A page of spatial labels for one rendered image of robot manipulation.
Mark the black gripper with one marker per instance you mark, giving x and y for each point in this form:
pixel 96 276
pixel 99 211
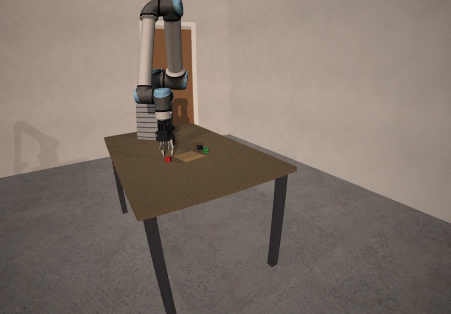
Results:
pixel 165 134

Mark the tan cork mat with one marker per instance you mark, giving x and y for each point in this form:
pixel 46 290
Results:
pixel 189 156

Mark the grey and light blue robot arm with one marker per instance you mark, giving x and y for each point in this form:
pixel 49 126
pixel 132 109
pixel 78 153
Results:
pixel 155 85

